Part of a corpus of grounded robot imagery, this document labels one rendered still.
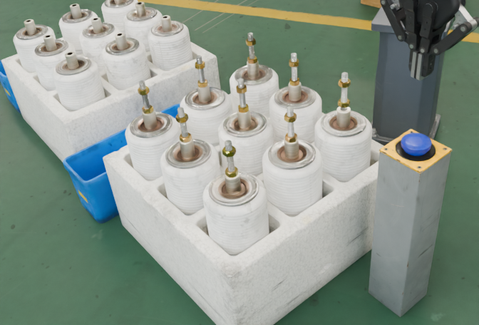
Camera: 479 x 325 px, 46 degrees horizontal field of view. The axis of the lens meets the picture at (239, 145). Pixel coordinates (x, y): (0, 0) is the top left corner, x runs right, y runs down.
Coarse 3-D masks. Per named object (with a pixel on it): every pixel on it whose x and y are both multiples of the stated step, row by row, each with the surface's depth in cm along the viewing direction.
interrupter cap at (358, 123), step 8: (336, 112) 98; (352, 112) 98; (328, 120) 96; (352, 120) 96; (360, 120) 95; (328, 128) 94; (336, 128) 94; (344, 128) 95; (352, 128) 94; (360, 128) 94; (336, 136) 93; (344, 136) 93
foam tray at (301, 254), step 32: (128, 160) 107; (128, 192) 102; (160, 192) 99; (352, 192) 92; (128, 224) 112; (160, 224) 95; (192, 224) 90; (288, 224) 88; (320, 224) 90; (352, 224) 97; (160, 256) 104; (192, 256) 89; (224, 256) 84; (256, 256) 83; (288, 256) 88; (320, 256) 94; (352, 256) 102; (192, 288) 97; (224, 288) 84; (256, 288) 86; (288, 288) 92; (320, 288) 99; (224, 320) 91; (256, 320) 90
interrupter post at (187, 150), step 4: (192, 140) 91; (180, 144) 90; (184, 144) 90; (188, 144) 90; (192, 144) 91; (180, 148) 91; (184, 148) 91; (188, 148) 91; (192, 148) 91; (184, 152) 91; (188, 152) 91; (192, 152) 92; (184, 156) 92; (188, 156) 92; (192, 156) 92
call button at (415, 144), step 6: (402, 138) 78; (408, 138) 78; (414, 138) 78; (420, 138) 78; (426, 138) 78; (402, 144) 78; (408, 144) 77; (414, 144) 77; (420, 144) 77; (426, 144) 77; (408, 150) 77; (414, 150) 76; (420, 150) 76; (426, 150) 77
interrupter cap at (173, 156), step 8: (176, 144) 95; (200, 144) 94; (208, 144) 94; (168, 152) 93; (176, 152) 93; (200, 152) 92; (208, 152) 92; (168, 160) 91; (176, 160) 91; (184, 160) 91; (192, 160) 91; (200, 160) 91; (184, 168) 90
